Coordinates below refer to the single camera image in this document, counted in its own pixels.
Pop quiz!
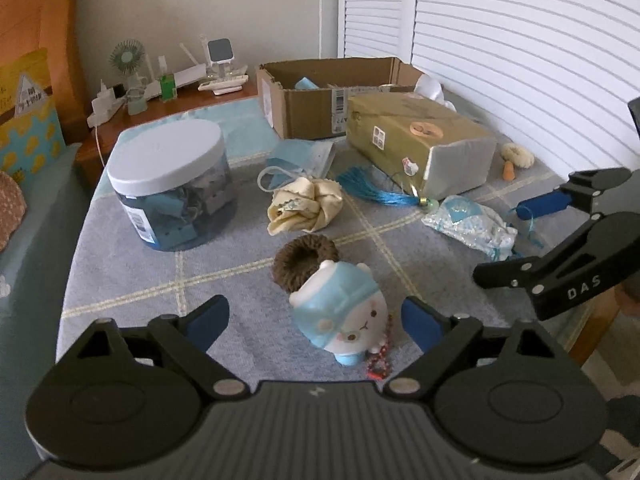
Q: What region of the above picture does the small orange soft toy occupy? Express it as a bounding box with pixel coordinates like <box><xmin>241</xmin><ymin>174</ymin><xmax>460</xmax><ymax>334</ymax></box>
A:
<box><xmin>502</xmin><ymin>160</ymin><xmax>515</xmax><ymax>182</ymax></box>

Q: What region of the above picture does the blue sheep plush toy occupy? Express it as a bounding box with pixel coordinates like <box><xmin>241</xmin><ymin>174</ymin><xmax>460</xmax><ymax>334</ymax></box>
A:
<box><xmin>288</xmin><ymin>260</ymin><xmax>390</xmax><ymax>366</ymax></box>

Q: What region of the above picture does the packaged wet wipe pouch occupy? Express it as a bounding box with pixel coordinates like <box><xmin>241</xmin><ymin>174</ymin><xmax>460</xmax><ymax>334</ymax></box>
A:
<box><xmin>422</xmin><ymin>195</ymin><xmax>518</xmax><ymax>261</ymax></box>

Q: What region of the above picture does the brown fuzzy scrunchie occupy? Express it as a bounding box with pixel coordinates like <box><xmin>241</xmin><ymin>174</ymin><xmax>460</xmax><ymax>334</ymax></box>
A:
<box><xmin>271</xmin><ymin>234</ymin><xmax>340</xmax><ymax>294</ymax></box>

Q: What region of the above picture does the blue tassel charm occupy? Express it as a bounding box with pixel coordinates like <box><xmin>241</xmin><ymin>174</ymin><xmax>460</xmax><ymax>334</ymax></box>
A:
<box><xmin>336</xmin><ymin>167</ymin><xmax>439</xmax><ymax>211</ymax></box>

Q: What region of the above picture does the cream satin scrunchie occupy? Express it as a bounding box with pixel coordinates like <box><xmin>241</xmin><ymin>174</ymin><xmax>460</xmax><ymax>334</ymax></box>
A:
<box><xmin>267</xmin><ymin>177</ymin><xmax>343</xmax><ymax>236</ymax></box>

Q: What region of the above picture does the white cloth bundle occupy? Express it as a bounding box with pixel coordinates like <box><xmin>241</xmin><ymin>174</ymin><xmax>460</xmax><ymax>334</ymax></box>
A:
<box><xmin>413</xmin><ymin>74</ymin><xmax>457</xmax><ymax>112</ymax></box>

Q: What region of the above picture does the packaged blue face mask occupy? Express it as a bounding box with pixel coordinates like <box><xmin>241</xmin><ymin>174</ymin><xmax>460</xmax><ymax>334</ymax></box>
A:
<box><xmin>257</xmin><ymin>139</ymin><xmax>335</xmax><ymax>193</ymax></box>

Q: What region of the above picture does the gold tissue pack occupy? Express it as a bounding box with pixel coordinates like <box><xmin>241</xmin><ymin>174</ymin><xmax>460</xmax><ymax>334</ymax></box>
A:
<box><xmin>346</xmin><ymin>92</ymin><xmax>497</xmax><ymax>200</ymax></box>

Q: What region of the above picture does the white lid plastic jar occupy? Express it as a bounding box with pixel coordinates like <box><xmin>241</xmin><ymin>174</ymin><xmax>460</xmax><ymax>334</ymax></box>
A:
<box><xmin>106</xmin><ymin>119</ymin><xmax>238</xmax><ymax>252</ymax></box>

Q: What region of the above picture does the blue grey bed blanket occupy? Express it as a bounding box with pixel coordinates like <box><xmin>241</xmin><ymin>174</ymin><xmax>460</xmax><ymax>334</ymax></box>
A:
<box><xmin>55</xmin><ymin>84</ymin><xmax>601</xmax><ymax>384</ymax></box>

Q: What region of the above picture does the wooden nightstand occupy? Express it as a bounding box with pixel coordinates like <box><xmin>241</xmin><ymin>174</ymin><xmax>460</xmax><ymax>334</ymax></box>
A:
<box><xmin>75</xmin><ymin>81</ymin><xmax>257</xmax><ymax>193</ymax></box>

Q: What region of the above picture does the brown dotted cloth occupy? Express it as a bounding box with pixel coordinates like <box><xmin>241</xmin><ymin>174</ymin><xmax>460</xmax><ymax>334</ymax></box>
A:
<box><xmin>0</xmin><ymin>171</ymin><xmax>27</xmax><ymax>250</ymax></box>

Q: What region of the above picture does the white power strip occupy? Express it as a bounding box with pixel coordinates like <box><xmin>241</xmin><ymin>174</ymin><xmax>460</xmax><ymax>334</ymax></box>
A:
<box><xmin>87</xmin><ymin>82</ymin><xmax>126</xmax><ymax>128</ymax></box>

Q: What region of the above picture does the green small bottle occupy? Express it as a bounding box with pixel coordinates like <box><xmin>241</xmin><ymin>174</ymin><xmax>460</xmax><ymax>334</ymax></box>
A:
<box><xmin>158</xmin><ymin>73</ymin><xmax>177</xmax><ymax>102</ymax></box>

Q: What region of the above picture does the white wifi router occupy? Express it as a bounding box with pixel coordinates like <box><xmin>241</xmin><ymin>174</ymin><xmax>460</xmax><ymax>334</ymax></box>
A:
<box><xmin>144</xmin><ymin>42</ymin><xmax>207</xmax><ymax>101</ymax></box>

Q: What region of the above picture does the yellow blue snack bag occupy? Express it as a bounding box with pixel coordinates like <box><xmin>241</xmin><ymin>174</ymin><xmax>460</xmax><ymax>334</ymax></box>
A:
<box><xmin>0</xmin><ymin>49</ymin><xmax>66</xmax><ymax>186</ymax></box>

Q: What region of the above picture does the white remote control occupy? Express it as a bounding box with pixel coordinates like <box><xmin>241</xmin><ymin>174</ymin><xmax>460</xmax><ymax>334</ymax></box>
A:
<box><xmin>198</xmin><ymin>74</ymin><xmax>248</xmax><ymax>96</ymax></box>

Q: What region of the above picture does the brown cardboard box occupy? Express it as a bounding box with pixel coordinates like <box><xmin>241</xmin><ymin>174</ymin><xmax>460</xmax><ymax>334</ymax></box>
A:
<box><xmin>256</xmin><ymin>58</ymin><xmax>422</xmax><ymax>140</ymax></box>

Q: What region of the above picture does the small green desk fan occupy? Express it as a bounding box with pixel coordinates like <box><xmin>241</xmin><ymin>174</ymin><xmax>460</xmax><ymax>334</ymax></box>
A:
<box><xmin>108</xmin><ymin>39</ymin><xmax>145</xmax><ymax>89</ymax></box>

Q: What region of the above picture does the orange wooden headboard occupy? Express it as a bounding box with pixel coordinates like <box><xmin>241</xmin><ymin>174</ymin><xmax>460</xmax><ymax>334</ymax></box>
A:
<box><xmin>1</xmin><ymin>0</ymin><xmax>90</xmax><ymax>144</ymax></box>

